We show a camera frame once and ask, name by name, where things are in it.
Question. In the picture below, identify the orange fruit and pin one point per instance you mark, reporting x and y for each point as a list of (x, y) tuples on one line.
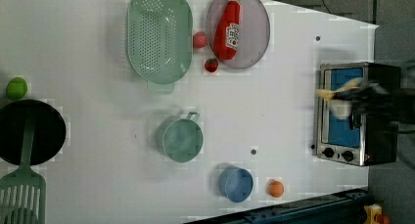
[(276, 189)]

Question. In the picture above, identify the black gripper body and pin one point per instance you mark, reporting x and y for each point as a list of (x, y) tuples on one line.
[(376, 102)]

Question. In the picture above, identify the green mug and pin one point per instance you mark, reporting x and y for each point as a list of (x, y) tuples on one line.
[(182, 138)]

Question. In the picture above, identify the blue metal frame rail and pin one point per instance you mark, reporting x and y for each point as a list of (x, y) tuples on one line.
[(340, 208)]

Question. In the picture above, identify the peeled yellow banana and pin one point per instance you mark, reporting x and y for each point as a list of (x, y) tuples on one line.
[(341, 109)]

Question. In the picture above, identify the grey round plate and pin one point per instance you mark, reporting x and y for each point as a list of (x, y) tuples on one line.
[(254, 31)]

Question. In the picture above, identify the blue cup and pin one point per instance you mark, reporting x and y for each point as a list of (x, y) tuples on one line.
[(235, 184)]

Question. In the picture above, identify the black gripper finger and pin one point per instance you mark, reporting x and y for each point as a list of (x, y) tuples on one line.
[(347, 95)]

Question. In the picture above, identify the green lime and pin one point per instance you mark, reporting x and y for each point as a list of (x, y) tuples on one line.
[(16, 88)]

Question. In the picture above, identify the green oval colander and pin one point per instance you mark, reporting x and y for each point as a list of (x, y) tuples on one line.
[(159, 41)]

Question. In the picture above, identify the dark red strawberry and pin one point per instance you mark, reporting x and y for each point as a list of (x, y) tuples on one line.
[(211, 65)]

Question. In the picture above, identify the red ketchup bottle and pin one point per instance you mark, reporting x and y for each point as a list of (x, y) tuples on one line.
[(226, 38)]

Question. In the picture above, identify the pink strawberry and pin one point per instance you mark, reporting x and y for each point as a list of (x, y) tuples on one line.
[(200, 40)]

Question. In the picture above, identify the yellow red emergency button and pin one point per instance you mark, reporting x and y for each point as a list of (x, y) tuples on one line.
[(375, 215)]

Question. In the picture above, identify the black toaster oven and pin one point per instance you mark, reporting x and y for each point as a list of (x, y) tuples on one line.
[(374, 142)]

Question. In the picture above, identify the green slotted spatula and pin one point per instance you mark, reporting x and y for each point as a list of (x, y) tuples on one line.
[(23, 195)]

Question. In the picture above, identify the black frying pan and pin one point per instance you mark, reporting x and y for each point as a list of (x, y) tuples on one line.
[(50, 131)]

